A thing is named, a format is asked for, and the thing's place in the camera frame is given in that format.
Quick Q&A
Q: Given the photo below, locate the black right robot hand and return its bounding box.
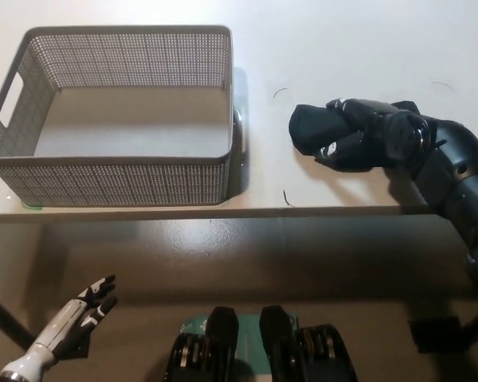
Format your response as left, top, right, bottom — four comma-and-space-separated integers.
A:
314, 97, 429, 169

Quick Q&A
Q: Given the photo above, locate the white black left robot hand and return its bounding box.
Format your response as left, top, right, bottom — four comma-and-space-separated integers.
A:
2, 273, 119, 377

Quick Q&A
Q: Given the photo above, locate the black fabric pencil case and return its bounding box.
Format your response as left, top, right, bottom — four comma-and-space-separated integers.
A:
288, 99, 423, 173

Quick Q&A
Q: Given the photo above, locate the grey perforated plastic basket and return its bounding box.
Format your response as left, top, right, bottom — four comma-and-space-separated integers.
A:
0, 25, 236, 207

